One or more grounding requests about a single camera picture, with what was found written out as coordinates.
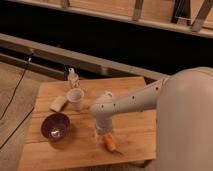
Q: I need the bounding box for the wooden board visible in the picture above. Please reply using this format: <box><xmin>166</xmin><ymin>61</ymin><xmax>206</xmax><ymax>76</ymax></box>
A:
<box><xmin>18</xmin><ymin>77</ymin><xmax>156</xmax><ymax>171</ymax></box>

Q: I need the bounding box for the white plastic cup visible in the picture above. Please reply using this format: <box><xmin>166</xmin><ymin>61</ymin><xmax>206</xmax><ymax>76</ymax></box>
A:
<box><xmin>66</xmin><ymin>88</ymin><xmax>84</xmax><ymax>111</ymax></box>

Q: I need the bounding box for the black cable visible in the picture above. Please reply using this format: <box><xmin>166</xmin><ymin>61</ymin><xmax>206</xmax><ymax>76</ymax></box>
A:
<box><xmin>0</xmin><ymin>52</ymin><xmax>36</xmax><ymax>150</ymax></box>

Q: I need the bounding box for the small white figurine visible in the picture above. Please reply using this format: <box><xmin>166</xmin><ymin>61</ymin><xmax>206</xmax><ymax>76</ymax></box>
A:
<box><xmin>68</xmin><ymin>68</ymin><xmax>79</xmax><ymax>88</ymax></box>

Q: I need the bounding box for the orange pepper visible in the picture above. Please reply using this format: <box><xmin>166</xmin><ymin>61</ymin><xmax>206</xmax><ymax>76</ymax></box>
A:
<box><xmin>102</xmin><ymin>133</ymin><xmax>119</xmax><ymax>154</ymax></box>

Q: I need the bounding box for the dark purple ceramic bowl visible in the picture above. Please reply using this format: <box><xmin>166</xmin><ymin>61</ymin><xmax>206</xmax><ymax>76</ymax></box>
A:
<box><xmin>41</xmin><ymin>113</ymin><xmax>70</xmax><ymax>141</ymax></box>

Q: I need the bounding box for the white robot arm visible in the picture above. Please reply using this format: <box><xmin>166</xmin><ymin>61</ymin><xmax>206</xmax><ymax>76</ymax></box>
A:
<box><xmin>90</xmin><ymin>67</ymin><xmax>213</xmax><ymax>171</ymax></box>

